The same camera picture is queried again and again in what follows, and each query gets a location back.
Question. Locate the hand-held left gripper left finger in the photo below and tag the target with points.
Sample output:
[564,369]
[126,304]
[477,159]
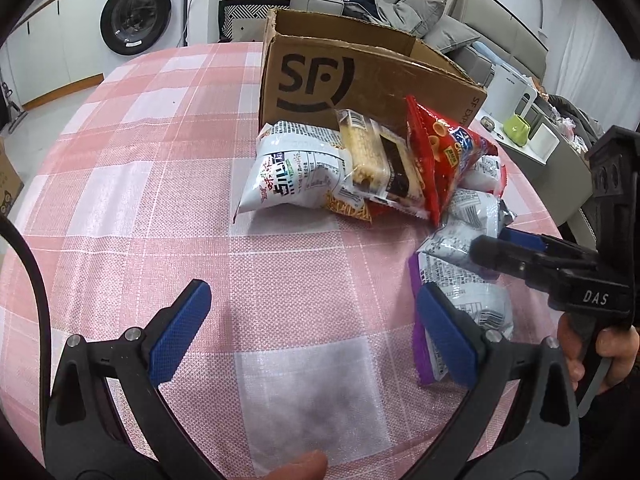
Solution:
[182,330]

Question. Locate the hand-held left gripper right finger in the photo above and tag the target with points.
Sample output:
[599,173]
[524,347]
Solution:
[447,335]

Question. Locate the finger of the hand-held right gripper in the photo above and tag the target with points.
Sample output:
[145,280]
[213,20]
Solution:
[525,241]
[500,258]

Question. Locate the purple-edged white snack packet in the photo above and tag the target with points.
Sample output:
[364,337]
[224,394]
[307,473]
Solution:
[480,305]

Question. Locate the silver snack packet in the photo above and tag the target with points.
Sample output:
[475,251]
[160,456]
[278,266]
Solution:
[470,207]
[445,247]

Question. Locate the large red snack bag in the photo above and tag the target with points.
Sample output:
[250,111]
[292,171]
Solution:
[435,160]

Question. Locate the clear sponge cake package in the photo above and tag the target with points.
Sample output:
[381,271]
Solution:
[370,155]

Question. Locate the white noodle snack bag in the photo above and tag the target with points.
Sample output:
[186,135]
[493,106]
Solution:
[285,170]

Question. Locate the brown cardboard box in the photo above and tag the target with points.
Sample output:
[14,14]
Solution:
[370,75]

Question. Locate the person's right hand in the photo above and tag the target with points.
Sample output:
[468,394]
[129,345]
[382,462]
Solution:
[620,355]

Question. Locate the person's left hand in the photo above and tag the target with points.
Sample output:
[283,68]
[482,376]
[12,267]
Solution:
[295,467]

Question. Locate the grey side table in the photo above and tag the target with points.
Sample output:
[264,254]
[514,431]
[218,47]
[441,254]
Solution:
[560,185]

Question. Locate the white square holder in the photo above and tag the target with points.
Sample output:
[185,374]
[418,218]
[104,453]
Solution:
[544,142]

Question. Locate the pile of clothes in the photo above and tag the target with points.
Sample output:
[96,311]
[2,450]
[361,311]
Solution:
[575,120]

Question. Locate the pink checked tablecloth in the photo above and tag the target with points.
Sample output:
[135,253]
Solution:
[175,185]

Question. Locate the white appliance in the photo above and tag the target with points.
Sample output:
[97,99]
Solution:
[510,90]

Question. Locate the grey sofa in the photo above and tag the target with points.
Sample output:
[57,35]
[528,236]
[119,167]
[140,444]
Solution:
[515,40]

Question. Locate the grey pillow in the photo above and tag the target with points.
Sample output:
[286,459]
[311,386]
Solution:
[420,12]
[452,35]

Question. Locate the flat cardboard box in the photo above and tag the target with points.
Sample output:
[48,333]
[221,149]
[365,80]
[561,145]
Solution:
[9,180]

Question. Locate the dark clothes on sofa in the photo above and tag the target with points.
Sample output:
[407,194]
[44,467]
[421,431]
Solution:
[365,6]

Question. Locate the white cabinet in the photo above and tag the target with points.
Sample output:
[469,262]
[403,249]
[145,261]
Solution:
[50,50]

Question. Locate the white washing machine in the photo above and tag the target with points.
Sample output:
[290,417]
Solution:
[135,15]

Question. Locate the black patterned cushion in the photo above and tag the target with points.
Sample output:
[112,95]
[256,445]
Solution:
[240,15]

